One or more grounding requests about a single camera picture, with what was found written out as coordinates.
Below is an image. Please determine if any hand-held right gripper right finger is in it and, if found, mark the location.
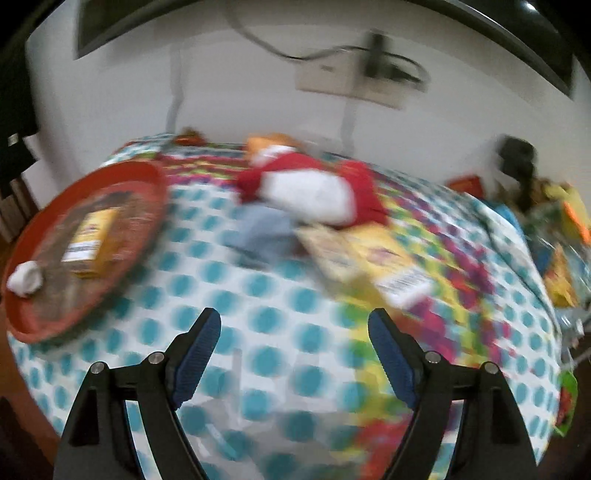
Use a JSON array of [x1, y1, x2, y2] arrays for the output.
[[368, 308, 539, 480]]

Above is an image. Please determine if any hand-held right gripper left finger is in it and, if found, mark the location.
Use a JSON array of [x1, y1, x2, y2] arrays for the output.
[[53, 307, 222, 480]]

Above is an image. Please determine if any grey-blue sock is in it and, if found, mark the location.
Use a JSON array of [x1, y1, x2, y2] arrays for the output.
[[224, 203, 301, 268]]

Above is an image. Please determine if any round red tray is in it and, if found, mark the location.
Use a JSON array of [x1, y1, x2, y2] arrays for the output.
[[4, 161, 169, 343]]

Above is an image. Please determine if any embroidered red towel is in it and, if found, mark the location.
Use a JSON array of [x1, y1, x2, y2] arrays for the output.
[[335, 161, 391, 227]]

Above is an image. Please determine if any plain red towel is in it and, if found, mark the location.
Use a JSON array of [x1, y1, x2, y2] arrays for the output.
[[236, 151, 333, 204]]

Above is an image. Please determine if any large white sock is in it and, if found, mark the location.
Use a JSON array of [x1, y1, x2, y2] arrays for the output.
[[270, 172, 356, 222]]

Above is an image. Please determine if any small white sock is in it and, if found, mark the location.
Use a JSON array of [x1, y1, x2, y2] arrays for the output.
[[252, 145, 296, 166], [6, 260, 43, 297]]

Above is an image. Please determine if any orange rubber toy animal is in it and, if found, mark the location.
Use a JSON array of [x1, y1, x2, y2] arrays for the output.
[[244, 133, 303, 158]]

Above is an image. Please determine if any polka dot bedsheet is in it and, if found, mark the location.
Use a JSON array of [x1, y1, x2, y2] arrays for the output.
[[7, 131, 578, 480]]

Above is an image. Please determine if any red box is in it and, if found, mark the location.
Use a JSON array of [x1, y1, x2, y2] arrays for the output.
[[448, 174, 485, 199]]

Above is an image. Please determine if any pile of colourful packets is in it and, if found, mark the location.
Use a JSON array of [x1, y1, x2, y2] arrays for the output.
[[526, 178, 591, 324]]

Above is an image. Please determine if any dark object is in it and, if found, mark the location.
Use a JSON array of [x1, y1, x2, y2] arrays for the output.
[[499, 136, 536, 208]]

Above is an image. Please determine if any dark wooden chair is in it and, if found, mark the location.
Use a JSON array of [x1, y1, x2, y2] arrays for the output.
[[0, 134, 42, 241]]

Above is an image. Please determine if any black plug adapter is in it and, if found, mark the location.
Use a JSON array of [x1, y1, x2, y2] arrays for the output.
[[365, 30, 393, 79]]

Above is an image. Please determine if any white wall socket plate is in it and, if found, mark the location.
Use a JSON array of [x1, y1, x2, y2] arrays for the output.
[[295, 48, 419, 109]]

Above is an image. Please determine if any black wall television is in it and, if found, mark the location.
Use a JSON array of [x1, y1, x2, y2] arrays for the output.
[[74, 0, 575, 97]]

